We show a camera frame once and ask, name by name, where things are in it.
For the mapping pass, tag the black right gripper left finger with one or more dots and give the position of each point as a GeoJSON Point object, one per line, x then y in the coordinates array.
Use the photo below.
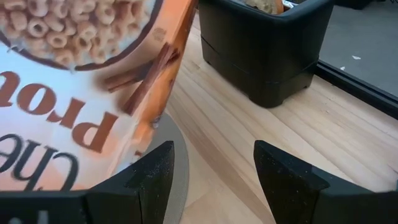
{"type": "Point", "coordinates": [152, 186]}

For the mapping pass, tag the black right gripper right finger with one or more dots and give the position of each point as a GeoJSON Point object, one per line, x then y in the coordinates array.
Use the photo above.
{"type": "Point", "coordinates": [289, 186]}

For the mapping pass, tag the orange cereal box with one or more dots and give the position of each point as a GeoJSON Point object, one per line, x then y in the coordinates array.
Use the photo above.
{"type": "Point", "coordinates": [62, 109]}

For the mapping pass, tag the toasted bagel half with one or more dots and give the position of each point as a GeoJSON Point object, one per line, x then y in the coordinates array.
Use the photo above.
{"type": "Point", "coordinates": [264, 7]}

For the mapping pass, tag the grey round placemat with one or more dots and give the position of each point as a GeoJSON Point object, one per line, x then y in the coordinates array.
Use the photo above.
{"type": "Point", "coordinates": [179, 174]}

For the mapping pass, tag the black two-slot toaster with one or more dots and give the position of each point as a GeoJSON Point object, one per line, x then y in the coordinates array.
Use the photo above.
{"type": "Point", "coordinates": [264, 56]}

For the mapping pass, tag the black back table rail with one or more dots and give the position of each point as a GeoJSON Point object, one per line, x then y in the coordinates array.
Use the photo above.
{"type": "Point", "coordinates": [357, 90]}

